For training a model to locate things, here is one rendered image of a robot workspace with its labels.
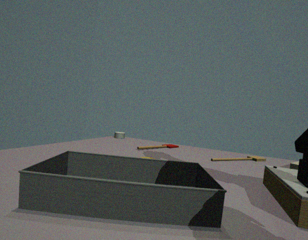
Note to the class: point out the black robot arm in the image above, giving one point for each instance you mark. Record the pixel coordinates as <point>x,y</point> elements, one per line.
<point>301,145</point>

